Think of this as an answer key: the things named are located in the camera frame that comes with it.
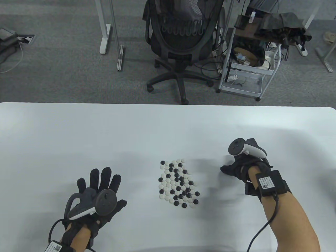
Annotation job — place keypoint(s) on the white wheeled utility cart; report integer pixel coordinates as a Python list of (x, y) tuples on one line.
[(252, 88)]

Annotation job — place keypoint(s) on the black phone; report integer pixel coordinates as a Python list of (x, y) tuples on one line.
[(241, 22)]

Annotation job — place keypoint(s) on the black and tan bag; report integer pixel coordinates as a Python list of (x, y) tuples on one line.
[(258, 56)]

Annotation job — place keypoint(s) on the dark grey left hand controller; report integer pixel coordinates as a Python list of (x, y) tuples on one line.
[(105, 201)]

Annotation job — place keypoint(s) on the small white bottle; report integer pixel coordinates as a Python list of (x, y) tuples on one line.
[(253, 17)]

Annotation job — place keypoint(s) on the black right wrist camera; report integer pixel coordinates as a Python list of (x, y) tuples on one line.
[(251, 188)]

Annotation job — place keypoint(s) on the person's left hand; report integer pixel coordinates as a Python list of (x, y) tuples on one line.
[(105, 179)]

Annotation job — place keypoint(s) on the white power adapter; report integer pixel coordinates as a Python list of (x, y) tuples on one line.
[(269, 59)]

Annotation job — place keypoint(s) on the beige shoe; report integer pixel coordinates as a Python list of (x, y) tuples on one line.
[(330, 37)]

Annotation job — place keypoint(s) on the white slanted desk leg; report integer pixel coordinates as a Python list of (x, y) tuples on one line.
[(311, 15)]

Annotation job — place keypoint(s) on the floor socket box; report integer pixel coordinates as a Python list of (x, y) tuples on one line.
[(26, 39)]

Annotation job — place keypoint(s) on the grey desk leg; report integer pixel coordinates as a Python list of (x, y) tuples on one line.
[(326, 61)]

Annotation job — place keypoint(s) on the grey white right hand controller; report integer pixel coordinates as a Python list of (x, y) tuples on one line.
[(236, 147)]

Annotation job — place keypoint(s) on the person's right forearm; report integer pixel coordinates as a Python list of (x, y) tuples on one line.
[(291, 225)]

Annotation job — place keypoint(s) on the black mesh office chair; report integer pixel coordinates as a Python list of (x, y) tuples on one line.
[(178, 44)]

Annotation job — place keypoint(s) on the black right wrist sensor box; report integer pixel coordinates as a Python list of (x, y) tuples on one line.
[(275, 182)]

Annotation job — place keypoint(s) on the person's right hand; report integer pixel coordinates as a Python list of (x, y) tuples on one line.
[(236, 168)]

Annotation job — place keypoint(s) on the black crumpled cloth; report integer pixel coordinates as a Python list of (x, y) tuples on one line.
[(283, 23)]

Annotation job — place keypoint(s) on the aluminium profile post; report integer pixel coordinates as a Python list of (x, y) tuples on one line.
[(120, 57)]

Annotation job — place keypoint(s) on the black left wrist sensor box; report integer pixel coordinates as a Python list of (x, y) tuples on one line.
[(54, 247)]

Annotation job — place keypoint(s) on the person's left forearm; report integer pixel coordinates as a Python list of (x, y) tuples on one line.
[(80, 236)]

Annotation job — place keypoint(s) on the pile of mixed go stones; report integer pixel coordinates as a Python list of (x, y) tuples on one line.
[(176, 179)]

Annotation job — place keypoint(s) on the white power strip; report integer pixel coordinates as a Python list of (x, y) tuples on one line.
[(231, 78)]

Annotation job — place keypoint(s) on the black wrist sensor box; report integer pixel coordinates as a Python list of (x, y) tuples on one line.
[(275, 182), (54, 247)]

